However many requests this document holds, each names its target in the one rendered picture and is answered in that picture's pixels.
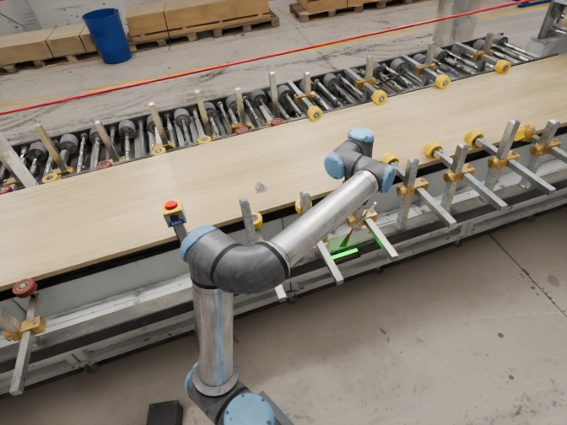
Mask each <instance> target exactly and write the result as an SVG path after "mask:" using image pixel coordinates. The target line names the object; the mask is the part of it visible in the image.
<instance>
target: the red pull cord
mask: <svg viewBox="0 0 567 425"><path fill-rule="evenodd" d="M530 1H535V0H523V1H520V2H515V3H508V4H504V5H499V6H496V7H492V8H485V9H480V10H476V11H472V12H468V13H460V14H457V15H452V16H448V17H444V18H440V19H433V20H429V21H424V22H421V23H416V24H410V25H405V26H401V27H397V28H393V29H388V30H382V31H377V32H374V33H369V34H365V35H358V36H354V37H350V38H346V39H341V40H335V41H330V42H327V43H322V44H318V45H313V46H307V47H302V48H299V49H294V50H290V51H283V52H279V53H275V54H271V55H266V56H260V57H255V58H252V59H247V60H243V61H239V62H232V63H228V64H224V65H219V66H216V67H208V68H204V69H200V70H196V71H192V72H188V73H181V74H176V75H172V76H169V77H164V78H156V79H153V80H149V81H144V82H141V83H133V84H129V85H125V86H121V87H117V88H113V89H106V90H101V91H97V92H93V93H89V94H82V95H78V96H73V97H70V98H66V99H61V100H54V101H50V102H46V103H42V104H38V105H31V106H26V107H23V108H18V109H14V110H7V111H3V112H0V116H1V115H6V114H9V113H14V112H17V111H22V110H28V109H33V108H37V107H41V106H45V105H52V104H56V103H61V102H64V101H69V100H75V99H80V98H83V97H88V96H92V95H96V94H103V93H107V92H111V91H116V90H119V89H127V88H131V87H135V86H138V85H143V84H147V83H154V82H158V81H162V80H166V79H171V78H178V77H182V76H186V75H190V74H194V73H201V72H205V71H209V70H214V69H217V68H221V67H228V66H233V65H237V64H241V63H245V62H252V61H256V60H260V59H264V58H269V57H272V56H280V55H283V54H288V53H292V52H296V51H303V50H307V49H311V48H315V47H319V46H326V45H331V44H335V43H338V42H343V41H347V40H354V39H358V38H362V37H366V36H371V35H378V34H381V33H386V32H390V31H393V30H401V29H405V28H409V27H414V26H417V25H421V24H428V23H433V22H436V21H441V20H445V19H452V18H456V17H460V16H464V15H469V14H472V13H480V12H483V11H488V10H492V9H496V8H503V7H507V6H511V5H515V4H519V3H526V2H530Z"/></svg>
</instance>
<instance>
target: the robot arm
mask: <svg viewBox="0 0 567 425"><path fill-rule="evenodd" d="M374 141H375V139H374V133H373V132H372V131H371V130H370V129H368V128H365V127H355V128H352V129H351V130H349V132H348V139H347V140H346V141H345V142H343V143H342V144H341V145H339V146H338V147H337V148H335V149H334V150H333V151H332V152H330V153H329V154H328V155H327V156H326V157H325V159H324V168H325V170H326V172H327V173H328V174H329V175H330V176H331V177H332V178H333V179H336V180H339V179H342V178H343V177H344V180H343V184H342V185H340V186H339V187H338V188H337V189H336V190H335V191H333V192H332V193H331V194H329V195H328V196H326V197H325V198H324V199H323V200H321V201H320V202H318V203H317V204H316V205H315V206H314V207H313V208H311V209H310V210H309V211H308V212H306V213H305V214H303V215H302V216H301V217H300V218H298V219H297V220H295V221H294V222H293V223H292V224H290V225H289V226H288V227H287V228H286V229H284V230H283V231H282V232H280V233H279V234H278V235H276V236H275V237H274V238H272V239H271V240H270V241H268V242H267V241H259V242H257V243H256V244H254V245H253V246H250V247H245V246H243V245H241V244H240V243H238V242H237V241H235V240H234V239H232V238H230V237H229V236H228V235H227V234H225V233H223V232H222V230H220V229H216V228H215V227H214V226H212V225H208V224H206V225H202V226H199V227H197V228H195V229H194V230H193V231H191V232H190V233H189V234H188V235H187V237H185V239H184V240H183V241H182V243H181V248H180V256H181V258H182V260H183V261H184V262H187V263H188V265H189V267H190V277H191V281H192V296H193V307H194V318H195V330H196V341H197V363H196V364H195V365H194V366H193V367H192V371H190V372H189V373H188V375H187V377H186V381H185V389H186V393H187V394H188V396H189V397H190V399H191V400H192V401H194V403H195V404H196V405H197V406H198V407H199V408H200V409H201V410H202V412H203V413H204V414H205V415H206V416H207V417H208V418H209V419H210V421H211V422H212V423H213V424H214V425H282V424H281V423H280V421H279V420H278V419H277V418H276V417H275V416H274V415H273V410H272V408H271V407H270V405H269V404H268V403H267V401H266V400H265V399H264V398H262V397H261V396H260V395H258V394H255V393H253V392H251V391H250V390H249V389H248V388H247V387H246V386H245V385H244V384H243V383H242V382H241V381H240V380H239V370H238V367H237V365H236V363H235V361H234V360H233V304H234V293H235V294H254V293H263V292H266V291H268V290H271V289H273V288H276V287H277V286H279V285H281V284H282V283H283V282H284V281H285V280H287V279H288V278H289V274H290V270H289V268H290V267H291V266H293V265H294V264H295V263H296V262H297V261H298V260H299V259H301V258H302V257H303V256H304V255H305V254H306V253H308V252H309V251H310V250H311V249H312V248H313V247H315V246H316V245H317V244H318V243H319V242H320V241H321V240H323V239H324V238H325V237H326V236H327V235H328V234H330V233H331V232H332V231H333V230H334V229H335V228H336V227H337V226H338V225H339V224H340V223H341V222H343V221H344V220H345V219H346V218H347V217H348V216H349V215H351V214H352V213H353V212H354V211H355V210H356V209H359V210H361V209H362V208H363V207H364V206H365V205H366V203H367V202H368V200H369V198H370V197H371V196H373V195H374V194H376V193H377V192H378V191H379V192H380V193H387V192H388V191H389V190H390V188H391V186H392V183H393V181H394V178H395V174H396V170H395V168H394V167H393V166H391V165H389V164H388V163H383V162H381V161H379V160H376V159H373V158H372V153H373V145H374Z"/></svg>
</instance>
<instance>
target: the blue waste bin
mask: <svg viewBox="0 0 567 425"><path fill-rule="evenodd" d="M118 10H119V9H117V8H103V9H98V10H95V11H91V12H88V13H86V14H84V15H83V16H82V19H83V20H84V22H85V24H86V26H87V28H88V30H89V32H90V34H91V36H92V38H93V40H94V43H95V44H96V46H97V49H98V51H99V53H100V55H101V57H102V59H103V61H104V63H105V64H118V63H122V62H126V61H128V60H129V59H131V58H132V54H131V51H130V48H129V45H128V42H127V37H126V35H125V32H124V29H123V26H125V25H124V23H123V20H122V14H121V12H120V10H119V11H118ZM118 12H120V15H121V19H120V15H119V13H118ZM122 25H123V26H122Z"/></svg>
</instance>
